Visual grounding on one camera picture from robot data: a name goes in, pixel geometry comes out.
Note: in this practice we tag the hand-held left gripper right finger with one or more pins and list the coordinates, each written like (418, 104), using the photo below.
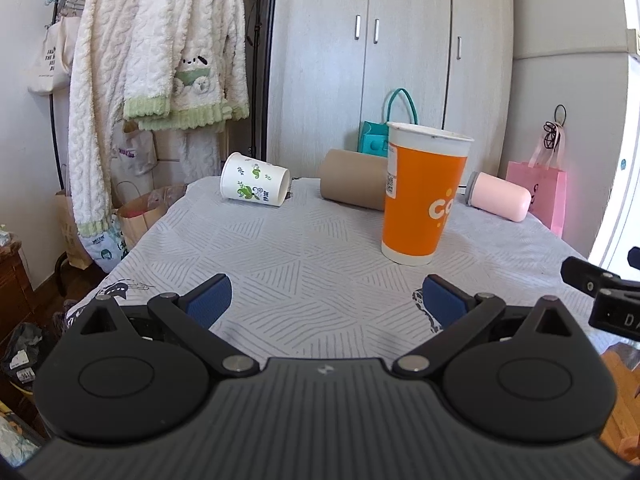
(442, 302)

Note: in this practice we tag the white and blue printed bag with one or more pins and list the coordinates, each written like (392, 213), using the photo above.
(105, 247)

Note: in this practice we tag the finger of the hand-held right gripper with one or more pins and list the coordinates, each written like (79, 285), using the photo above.
(582, 272)

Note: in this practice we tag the brown paper bag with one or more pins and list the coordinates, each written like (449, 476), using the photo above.
(70, 230)
(142, 220)

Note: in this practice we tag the black tripod stand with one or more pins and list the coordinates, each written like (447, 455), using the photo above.
(258, 60)

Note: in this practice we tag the orange paper cup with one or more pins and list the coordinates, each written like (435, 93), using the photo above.
(420, 200)

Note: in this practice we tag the grey wardrobe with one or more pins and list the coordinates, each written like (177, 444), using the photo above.
(410, 35)

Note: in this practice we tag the black plastic bag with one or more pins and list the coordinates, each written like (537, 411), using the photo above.
(22, 355)

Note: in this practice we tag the white canvas tote bag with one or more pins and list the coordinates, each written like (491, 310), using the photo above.
(50, 60)

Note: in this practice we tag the white fluffy robe green trim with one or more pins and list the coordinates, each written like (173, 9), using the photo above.
(150, 60)

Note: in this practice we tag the brown paper cup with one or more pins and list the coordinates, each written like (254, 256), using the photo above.
(352, 180)

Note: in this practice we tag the teal gift bag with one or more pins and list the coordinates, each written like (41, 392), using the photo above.
(372, 141)

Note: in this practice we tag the white bag with purple print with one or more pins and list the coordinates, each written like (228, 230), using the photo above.
(135, 152)

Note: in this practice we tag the black coat rack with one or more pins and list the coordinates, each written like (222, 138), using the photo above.
(54, 130)

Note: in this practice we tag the white cup with green leaves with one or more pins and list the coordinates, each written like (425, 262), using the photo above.
(252, 181)

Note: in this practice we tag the pink cup with grey lid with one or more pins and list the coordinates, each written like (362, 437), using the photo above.
(500, 196)

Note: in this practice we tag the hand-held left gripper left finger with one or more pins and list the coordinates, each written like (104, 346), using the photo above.
(211, 301)

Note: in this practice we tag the dark wooden cabinet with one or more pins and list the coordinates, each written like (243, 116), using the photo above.
(15, 280)

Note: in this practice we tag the pink gift bag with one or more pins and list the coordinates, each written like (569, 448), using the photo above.
(542, 190)

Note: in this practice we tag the grey patterned tablecloth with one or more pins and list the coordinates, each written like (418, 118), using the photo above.
(300, 255)

